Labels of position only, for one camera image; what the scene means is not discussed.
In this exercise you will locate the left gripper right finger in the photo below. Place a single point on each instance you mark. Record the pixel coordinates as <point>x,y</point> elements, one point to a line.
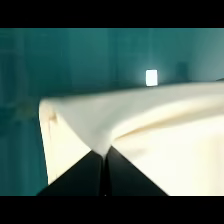
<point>128,178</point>

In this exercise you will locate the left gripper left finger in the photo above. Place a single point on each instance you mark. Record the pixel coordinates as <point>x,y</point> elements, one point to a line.
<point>81,178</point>

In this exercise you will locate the cream white garment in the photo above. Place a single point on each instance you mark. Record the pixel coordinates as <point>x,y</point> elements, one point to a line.
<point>156,133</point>

